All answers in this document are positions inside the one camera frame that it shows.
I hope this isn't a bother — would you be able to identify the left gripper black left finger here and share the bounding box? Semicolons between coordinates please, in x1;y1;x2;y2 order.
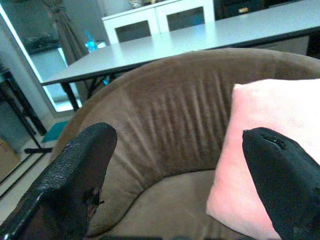
0;121;118;240

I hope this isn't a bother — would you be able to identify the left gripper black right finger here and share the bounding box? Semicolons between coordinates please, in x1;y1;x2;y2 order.
242;126;320;240

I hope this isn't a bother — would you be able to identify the blue floor mat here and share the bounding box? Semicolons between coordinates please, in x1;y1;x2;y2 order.
41;120;70;144

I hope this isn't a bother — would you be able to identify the pink pillow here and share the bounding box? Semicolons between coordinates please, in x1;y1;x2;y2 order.
205;78;320;240

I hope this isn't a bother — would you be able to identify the round brown suede sofa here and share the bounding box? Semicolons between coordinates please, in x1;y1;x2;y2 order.
51;47;320;240

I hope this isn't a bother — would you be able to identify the cardboard box with black print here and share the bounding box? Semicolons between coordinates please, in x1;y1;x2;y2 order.
0;136;22;181

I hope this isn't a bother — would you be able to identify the black metal clothes rack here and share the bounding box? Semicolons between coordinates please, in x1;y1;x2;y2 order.
0;67;53;155

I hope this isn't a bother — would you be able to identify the blue plastic bag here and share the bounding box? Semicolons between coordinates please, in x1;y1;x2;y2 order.
83;29;108;55

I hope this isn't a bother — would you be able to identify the brown curtain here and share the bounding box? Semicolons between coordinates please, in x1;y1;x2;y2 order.
41;0;90;67

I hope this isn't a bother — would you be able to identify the grey folding table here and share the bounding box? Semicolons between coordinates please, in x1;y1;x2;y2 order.
41;0;320;112

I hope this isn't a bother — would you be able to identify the white glass-door cabinet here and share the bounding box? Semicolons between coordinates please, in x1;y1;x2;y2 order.
101;0;216;46

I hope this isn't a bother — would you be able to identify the black cabinet with gold label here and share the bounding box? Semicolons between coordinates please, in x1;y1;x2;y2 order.
214;0;320;21

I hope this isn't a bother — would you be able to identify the white sliding door frame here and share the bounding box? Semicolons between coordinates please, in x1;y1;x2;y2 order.
0;4;83;116

